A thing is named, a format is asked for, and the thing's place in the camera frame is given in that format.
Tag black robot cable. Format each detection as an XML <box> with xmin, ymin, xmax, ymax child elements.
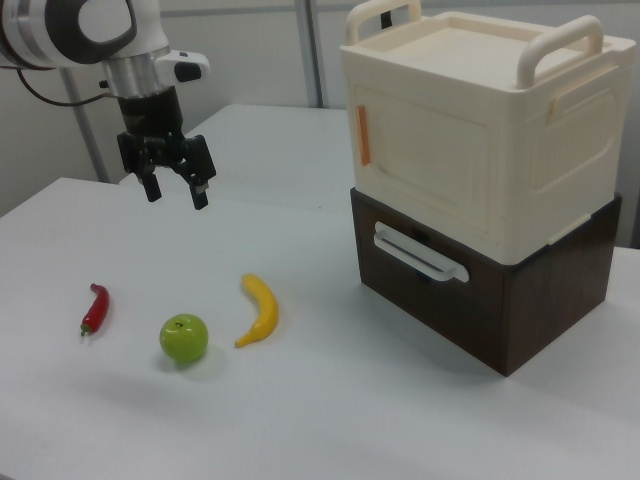
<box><xmin>14</xmin><ymin>64</ymin><xmax>121</xmax><ymax>108</ymax></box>

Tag yellow banana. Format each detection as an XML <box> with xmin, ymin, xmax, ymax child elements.
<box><xmin>234</xmin><ymin>272</ymin><xmax>280</xmax><ymax>350</ymax></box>

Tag green apple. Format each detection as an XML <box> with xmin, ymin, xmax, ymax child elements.
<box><xmin>158</xmin><ymin>313</ymin><xmax>210</xmax><ymax>363</ymax></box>

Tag cream cabinet carry handle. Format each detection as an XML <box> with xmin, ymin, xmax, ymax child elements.
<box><xmin>516</xmin><ymin>14</ymin><xmax>604</xmax><ymax>92</ymax></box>
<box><xmin>346</xmin><ymin>0</ymin><xmax>424</xmax><ymax>47</ymax></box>

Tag cream cabinet door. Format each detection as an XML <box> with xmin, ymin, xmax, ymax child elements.
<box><xmin>353</xmin><ymin>83</ymin><xmax>504</xmax><ymax>237</ymax></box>

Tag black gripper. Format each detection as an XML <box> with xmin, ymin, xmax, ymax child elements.
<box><xmin>117</xmin><ymin>86</ymin><xmax>218</xmax><ymax>211</ymax></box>

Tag dark brown drawer box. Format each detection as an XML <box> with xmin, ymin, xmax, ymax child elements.
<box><xmin>348</xmin><ymin>187</ymin><xmax>623</xmax><ymax>378</ymax></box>

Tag red chili pepper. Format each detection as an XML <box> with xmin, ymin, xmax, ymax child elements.
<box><xmin>79</xmin><ymin>282</ymin><xmax>112</xmax><ymax>338</ymax></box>

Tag white drawer handle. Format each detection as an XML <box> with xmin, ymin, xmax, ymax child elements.
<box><xmin>372</xmin><ymin>220</ymin><xmax>471</xmax><ymax>284</ymax></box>

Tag cream plastic cabinet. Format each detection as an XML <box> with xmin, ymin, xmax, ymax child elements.
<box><xmin>339</xmin><ymin>0</ymin><xmax>637</xmax><ymax>264</ymax></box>

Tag orange door handle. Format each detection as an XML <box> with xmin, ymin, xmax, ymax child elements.
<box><xmin>355</xmin><ymin>103</ymin><xmax>373</xmax><ymax>166</ymax></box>

